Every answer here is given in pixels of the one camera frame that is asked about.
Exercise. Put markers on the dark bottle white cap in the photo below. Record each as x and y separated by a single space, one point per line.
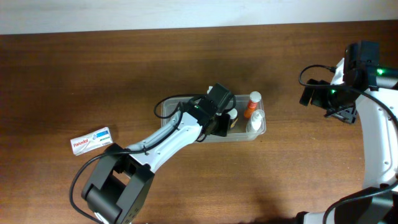
233 117

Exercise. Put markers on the white Panadol box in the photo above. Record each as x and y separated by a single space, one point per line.
96 139

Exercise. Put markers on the white spray bottle clear cap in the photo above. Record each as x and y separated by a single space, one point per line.
255 121

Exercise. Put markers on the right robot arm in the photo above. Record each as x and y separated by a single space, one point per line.
362 89

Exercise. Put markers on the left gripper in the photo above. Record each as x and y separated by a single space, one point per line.
222 125

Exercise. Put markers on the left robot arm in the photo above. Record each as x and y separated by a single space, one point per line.
120 181

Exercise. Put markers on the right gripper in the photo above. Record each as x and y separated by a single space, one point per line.
314 94

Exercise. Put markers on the clear plastic container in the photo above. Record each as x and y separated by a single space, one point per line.
238 133

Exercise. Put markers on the orange tube white cap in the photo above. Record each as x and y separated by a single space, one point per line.
254 98

